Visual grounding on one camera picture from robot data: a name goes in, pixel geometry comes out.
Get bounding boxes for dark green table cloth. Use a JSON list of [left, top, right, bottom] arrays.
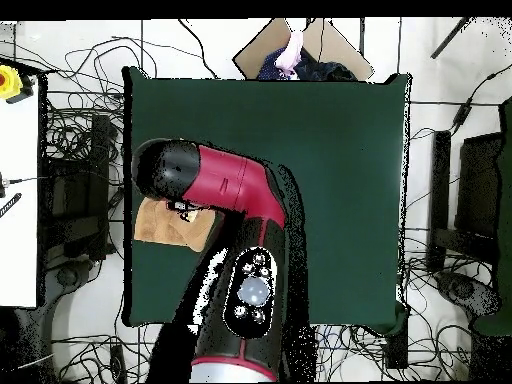
[[121, 65, 413, 337]]

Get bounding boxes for black power adapter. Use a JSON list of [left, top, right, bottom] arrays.
[[450, 102, 472, 131]]

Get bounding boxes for black cable tangle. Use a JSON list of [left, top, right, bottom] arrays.
[[39, 35, 161, 185], [315, 227, 481, 381]]

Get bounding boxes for black table leg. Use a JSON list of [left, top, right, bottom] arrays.
[[385, 331, 409, 369]]

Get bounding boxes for white desk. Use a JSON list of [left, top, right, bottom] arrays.
[[0, 59, 41, 309]]

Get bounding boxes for black rod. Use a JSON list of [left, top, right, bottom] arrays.
[[430, 16, 475, 60]]

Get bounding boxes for brown cardboard box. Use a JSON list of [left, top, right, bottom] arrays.
[[232, 17, 375, 82]]

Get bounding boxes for dark blue clothes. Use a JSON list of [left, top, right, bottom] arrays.
[[256, 46, 358, 82]]

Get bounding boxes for tan terry towel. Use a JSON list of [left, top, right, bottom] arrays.
[[133, 196, 217, 254]]

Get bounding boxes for pink cloth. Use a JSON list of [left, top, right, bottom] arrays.
[[274, 29, 306, 79]]

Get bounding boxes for yellow emergency stop button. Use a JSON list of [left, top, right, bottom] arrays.
[[0, 64, 36, 105]]

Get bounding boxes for dark green fabric cover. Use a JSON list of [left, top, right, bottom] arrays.
[[471, 93, 512, 337]]

